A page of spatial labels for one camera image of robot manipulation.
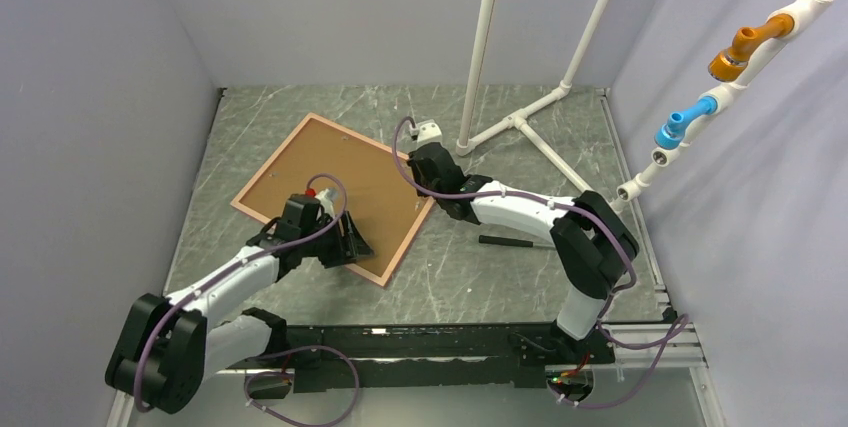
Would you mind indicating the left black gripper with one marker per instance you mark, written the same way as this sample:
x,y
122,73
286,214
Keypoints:
x,y
347,247

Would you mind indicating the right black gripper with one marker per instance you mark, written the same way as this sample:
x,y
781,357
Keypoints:
x,y
411,161

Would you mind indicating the pink picture frame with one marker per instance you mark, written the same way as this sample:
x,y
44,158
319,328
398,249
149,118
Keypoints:
x,y
320,154

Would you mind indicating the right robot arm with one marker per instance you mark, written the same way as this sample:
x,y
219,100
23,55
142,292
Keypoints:
x,y
594,246

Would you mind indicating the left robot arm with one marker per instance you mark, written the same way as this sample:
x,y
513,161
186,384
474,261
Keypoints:
x,y
169,345

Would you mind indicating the blue nozzle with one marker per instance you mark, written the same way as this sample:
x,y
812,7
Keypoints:
x,y
673,131

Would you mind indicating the white PVC pipe stand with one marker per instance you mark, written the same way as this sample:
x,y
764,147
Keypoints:
x,y
652,54

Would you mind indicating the orange nozzle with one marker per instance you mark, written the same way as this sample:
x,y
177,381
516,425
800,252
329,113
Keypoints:
x,y
731,62

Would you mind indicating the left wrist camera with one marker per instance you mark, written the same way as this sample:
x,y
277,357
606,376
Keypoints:
x,y
328,198

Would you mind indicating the black handled hammer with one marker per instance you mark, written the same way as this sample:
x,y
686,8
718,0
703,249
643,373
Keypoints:
x,y
512,242

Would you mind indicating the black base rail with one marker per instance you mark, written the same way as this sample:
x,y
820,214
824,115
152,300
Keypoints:
x,y
522,355

